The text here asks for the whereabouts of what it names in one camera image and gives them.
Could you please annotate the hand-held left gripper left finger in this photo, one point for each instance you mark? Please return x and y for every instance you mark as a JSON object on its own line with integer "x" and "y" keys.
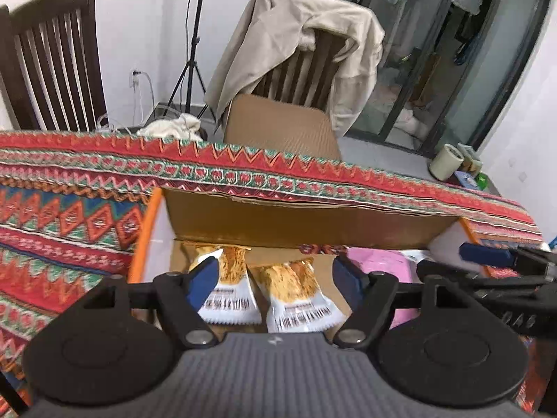
{"x": 202, "y": 285}

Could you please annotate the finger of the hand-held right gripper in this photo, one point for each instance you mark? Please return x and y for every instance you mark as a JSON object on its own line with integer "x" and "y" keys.
{"x": 452, "y": 273}
{"x": 483, "y": 253}

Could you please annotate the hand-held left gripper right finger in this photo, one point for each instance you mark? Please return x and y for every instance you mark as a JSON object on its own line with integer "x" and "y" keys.
{"x": 348, "y": 283}

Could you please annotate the white gold snack packet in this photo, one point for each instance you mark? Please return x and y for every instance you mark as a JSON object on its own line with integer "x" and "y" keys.
{"x": 291, "y": 296}
{"x": 230, "y": 270}

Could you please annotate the pink snack packet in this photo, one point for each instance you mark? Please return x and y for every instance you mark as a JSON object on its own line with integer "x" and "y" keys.
{"x": 391, "y": 261}

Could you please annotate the orange cardboard box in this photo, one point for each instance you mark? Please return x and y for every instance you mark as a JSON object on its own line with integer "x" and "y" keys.
{"x": 304, "y": 226}

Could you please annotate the white crumpled cloth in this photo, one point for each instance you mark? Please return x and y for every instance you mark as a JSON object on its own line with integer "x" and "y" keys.
{"x": 174, "y": 126}

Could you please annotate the brown cardboard sheet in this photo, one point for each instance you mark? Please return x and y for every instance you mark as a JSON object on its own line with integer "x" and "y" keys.
{"x": 278, "y": 126}

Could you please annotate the dark framed glass door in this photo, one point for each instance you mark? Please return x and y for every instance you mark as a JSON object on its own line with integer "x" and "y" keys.
{"x": 435, "y": 74}

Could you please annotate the dark wooden chair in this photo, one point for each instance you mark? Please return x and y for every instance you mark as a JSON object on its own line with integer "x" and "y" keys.
{"x": 300, "y": 78}
{"x": 43, "y": 74}

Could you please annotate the black light stand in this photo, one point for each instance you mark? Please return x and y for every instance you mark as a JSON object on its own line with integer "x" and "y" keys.
{"x": 190, "y": 61}

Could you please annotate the beige jacket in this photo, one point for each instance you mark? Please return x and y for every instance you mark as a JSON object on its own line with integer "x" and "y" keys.
{"x": 270, "y": 30}

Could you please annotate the white wall outlet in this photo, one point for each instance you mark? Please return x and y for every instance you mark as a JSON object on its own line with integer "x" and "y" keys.
{"x": 135, "y": 79}

